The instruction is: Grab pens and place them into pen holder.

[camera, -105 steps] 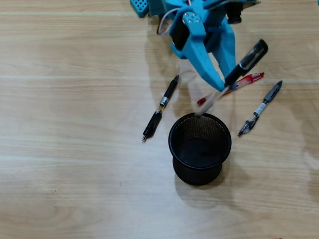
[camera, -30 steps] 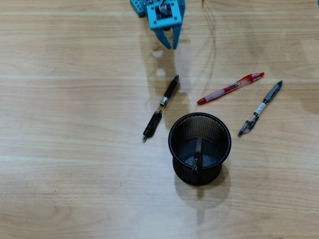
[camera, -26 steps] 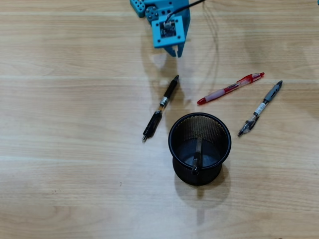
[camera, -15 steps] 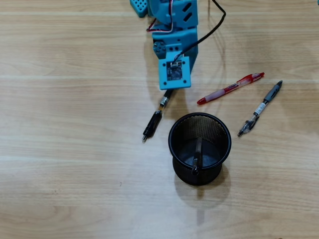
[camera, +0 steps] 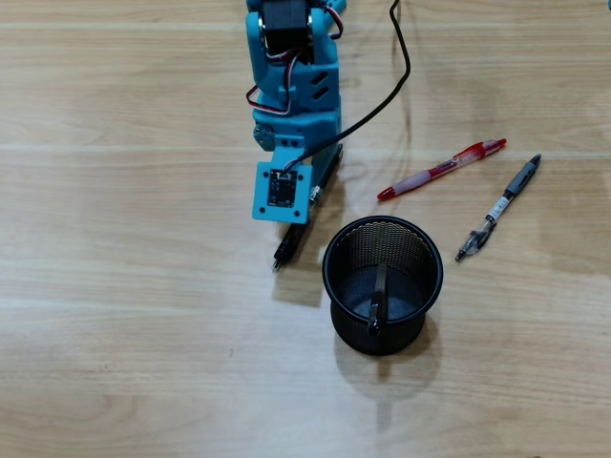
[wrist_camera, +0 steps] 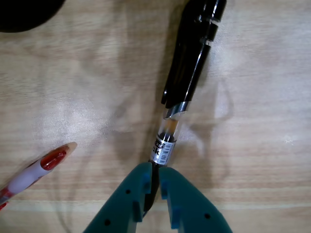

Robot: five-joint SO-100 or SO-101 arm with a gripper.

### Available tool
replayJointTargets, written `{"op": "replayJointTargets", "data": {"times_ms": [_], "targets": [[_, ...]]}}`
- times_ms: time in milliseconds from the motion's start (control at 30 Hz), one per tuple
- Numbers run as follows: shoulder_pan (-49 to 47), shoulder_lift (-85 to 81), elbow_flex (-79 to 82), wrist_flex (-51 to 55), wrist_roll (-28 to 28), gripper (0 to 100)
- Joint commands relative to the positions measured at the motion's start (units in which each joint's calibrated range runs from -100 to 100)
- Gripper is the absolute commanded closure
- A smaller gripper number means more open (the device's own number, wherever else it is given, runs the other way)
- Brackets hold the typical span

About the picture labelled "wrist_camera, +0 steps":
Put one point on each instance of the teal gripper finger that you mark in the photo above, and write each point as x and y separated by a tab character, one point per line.
192	208
119	206

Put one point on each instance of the red gel pen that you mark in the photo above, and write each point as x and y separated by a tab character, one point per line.
26	178

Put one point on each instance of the thick black chrome-tip pen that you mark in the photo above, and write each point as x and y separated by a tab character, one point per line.
184	60

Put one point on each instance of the black mesh pen holder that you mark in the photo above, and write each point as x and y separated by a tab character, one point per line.
22	14

